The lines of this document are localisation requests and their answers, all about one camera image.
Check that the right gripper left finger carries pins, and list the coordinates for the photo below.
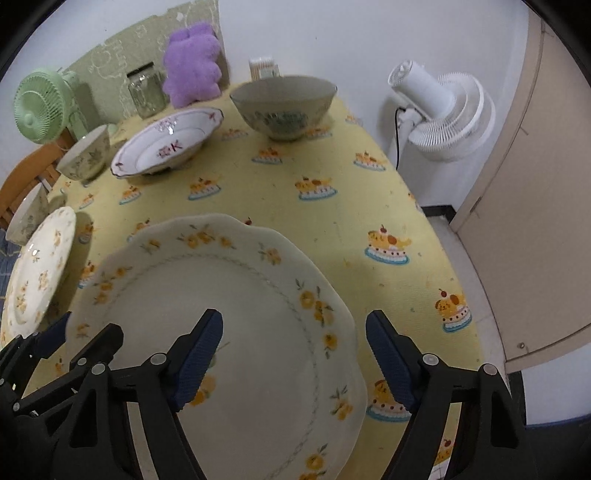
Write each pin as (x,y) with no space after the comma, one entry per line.
(162,385)

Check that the beige door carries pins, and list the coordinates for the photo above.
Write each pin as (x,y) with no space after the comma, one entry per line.
(528,230)

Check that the grey plaid blanket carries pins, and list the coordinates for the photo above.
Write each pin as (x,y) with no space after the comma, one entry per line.
(9,253)

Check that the small leaf-pattern bowl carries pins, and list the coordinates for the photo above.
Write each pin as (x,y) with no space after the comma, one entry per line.
(29,215)

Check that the glass jar black lid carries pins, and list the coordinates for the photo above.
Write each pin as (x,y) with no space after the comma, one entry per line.
(145,89)

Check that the purple plush toy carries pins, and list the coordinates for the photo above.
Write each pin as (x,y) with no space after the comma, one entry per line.
(190,63)

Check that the large scalloped yellow-flower plate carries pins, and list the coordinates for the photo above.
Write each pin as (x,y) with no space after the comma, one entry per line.
(283,396)

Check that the cotton swab container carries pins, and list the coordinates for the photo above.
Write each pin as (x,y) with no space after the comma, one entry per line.
(263,67)

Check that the beaded yellow-flower plate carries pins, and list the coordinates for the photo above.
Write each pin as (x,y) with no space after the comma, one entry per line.
(37,274)

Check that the red-pattern white plate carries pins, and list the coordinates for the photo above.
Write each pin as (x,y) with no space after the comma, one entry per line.
(166,144)

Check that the green desk fan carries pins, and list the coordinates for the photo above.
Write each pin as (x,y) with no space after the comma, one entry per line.
(48,102)

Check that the yellow cartoon tablecloth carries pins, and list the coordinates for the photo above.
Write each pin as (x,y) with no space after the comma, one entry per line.
(333,194)

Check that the large green-floral bowl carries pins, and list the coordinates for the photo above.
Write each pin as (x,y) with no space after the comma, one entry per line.
(284,108)

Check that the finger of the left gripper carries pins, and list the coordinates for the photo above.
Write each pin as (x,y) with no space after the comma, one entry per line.
(44,344)
(94,345)

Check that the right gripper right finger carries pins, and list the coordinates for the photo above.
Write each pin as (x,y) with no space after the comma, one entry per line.
(491,441)

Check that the white standing fan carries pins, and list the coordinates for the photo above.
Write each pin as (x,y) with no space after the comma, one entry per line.
(446,118)

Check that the medium leaf-pattern bowl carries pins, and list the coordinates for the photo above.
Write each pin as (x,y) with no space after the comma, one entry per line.
(87,157)

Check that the green patterned wall cloth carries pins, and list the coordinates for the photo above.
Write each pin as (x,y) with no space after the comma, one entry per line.
(102,94)

